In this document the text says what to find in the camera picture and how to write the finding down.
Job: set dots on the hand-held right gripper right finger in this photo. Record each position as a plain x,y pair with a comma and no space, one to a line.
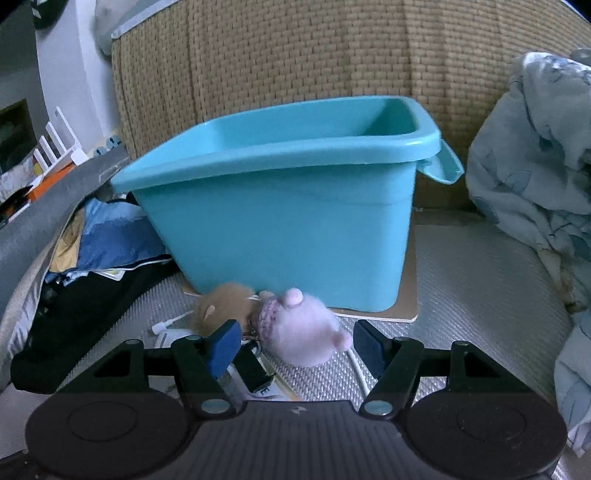
369,346

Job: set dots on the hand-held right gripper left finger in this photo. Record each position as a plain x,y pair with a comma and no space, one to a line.
226,345

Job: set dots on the pink plush toy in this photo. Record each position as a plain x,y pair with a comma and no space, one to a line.
304,332

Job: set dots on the teal plastic bin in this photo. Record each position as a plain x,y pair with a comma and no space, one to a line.
277,221

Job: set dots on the black clothing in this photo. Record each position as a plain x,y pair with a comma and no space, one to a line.
92,314

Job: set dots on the blue clothing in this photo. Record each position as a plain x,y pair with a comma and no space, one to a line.
115,235

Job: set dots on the yellow cloth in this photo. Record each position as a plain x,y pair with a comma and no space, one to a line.
69,249

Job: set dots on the orange flat box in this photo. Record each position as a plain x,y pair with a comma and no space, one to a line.
51,182

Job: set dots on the floral grey blanket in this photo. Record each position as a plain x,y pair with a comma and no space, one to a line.
531,161

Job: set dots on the white router with antennas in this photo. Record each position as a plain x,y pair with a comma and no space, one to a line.
69,152

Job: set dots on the woven rattan headboard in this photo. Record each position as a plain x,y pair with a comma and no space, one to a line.
300,55

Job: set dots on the dark picture frame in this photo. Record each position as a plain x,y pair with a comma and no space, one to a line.
16,134

